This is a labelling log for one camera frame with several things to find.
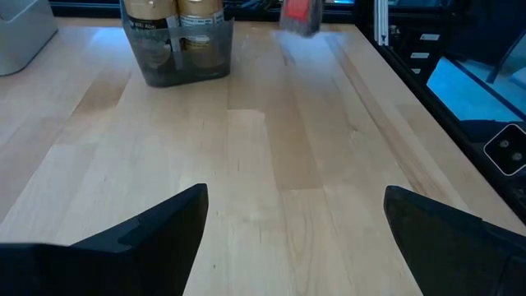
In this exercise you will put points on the light grey plastic bin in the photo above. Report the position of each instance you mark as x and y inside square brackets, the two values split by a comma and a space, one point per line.
[24, 37]

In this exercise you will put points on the dark smoky plastic bin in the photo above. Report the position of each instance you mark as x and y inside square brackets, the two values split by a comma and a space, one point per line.
[185, 76]

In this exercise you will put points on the wooden cup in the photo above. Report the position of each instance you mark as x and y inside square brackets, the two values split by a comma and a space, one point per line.
[201, 12]

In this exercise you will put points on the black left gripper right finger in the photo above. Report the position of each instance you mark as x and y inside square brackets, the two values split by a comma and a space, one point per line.
[464, 263]

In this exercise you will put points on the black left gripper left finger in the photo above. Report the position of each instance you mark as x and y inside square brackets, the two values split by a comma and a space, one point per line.
[115, 271]

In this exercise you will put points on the silver aluminium post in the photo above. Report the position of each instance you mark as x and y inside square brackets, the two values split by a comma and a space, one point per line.
[381, 20]

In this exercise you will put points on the black camera box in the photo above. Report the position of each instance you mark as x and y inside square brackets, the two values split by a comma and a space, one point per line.
[507, 150]

